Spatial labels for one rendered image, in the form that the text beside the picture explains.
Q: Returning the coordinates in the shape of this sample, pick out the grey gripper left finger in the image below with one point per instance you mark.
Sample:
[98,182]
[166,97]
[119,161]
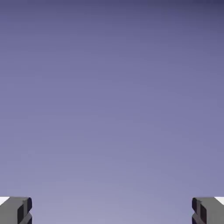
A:
[12,210]

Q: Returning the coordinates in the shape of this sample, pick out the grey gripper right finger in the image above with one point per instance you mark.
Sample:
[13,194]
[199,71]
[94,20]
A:
[211,210]

